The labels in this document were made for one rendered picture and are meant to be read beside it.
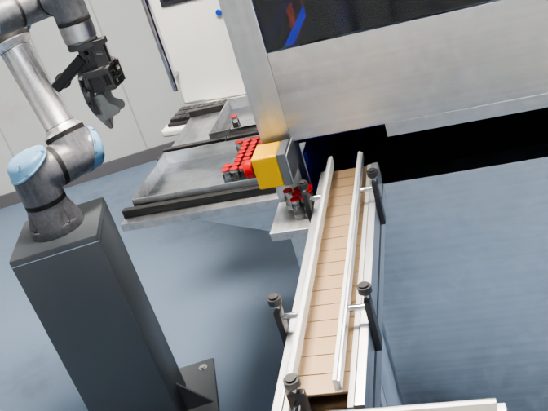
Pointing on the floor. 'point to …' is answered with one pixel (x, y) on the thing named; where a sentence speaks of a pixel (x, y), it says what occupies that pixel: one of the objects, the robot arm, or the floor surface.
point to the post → (260, 86)
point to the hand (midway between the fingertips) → (107, 123)
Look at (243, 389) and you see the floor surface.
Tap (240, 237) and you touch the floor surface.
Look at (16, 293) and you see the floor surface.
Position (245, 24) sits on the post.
